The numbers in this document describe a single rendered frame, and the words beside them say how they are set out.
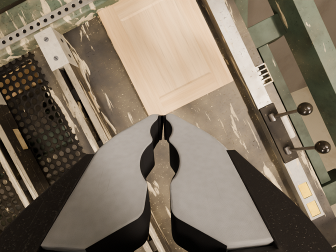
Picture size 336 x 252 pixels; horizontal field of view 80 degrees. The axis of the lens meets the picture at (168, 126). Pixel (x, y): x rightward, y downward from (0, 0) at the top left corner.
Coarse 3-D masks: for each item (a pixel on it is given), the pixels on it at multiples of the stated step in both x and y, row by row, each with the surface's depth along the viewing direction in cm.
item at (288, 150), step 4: (320, 140) 57; (324, 140) 57; (316, 144) 57; (320, 144) 56; (324, 144) 55; (328, 144) 55; (284, 148) 66; (288, 148) 65; (292, 148) 64; (296, 148) 63; (300, 148) 62; (304, 148) 61; (308, 148) 60; (312, 148) 59; (316, 148) 57; (320, 148) 56; (324, 148) 55; (328, 148) 55; (288, 152) 65; (320, 152) 56; (324, 152) 56
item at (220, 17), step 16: (208, 0) 65; (224, 16) 65; (224, 32) 66; (224, 48) 69; (240, 48) 66; (240, 64) 66; (240, 80) 69; (256, 80) 66; (256, 96) 66; (256, 112) 69; (272, 144) 69; (288, 176) 69; (304, 176) 68; (304, 208) 69; (320, 208) 68
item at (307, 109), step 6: (306, 102) 56; (300, 108) 56; (306, 108) 55; (312, 108) 55; (270, 114) 65; (276, 114) 64; (282, 114) 62; (300, 114) 57; (306, 114) 56; (270, 120) 65
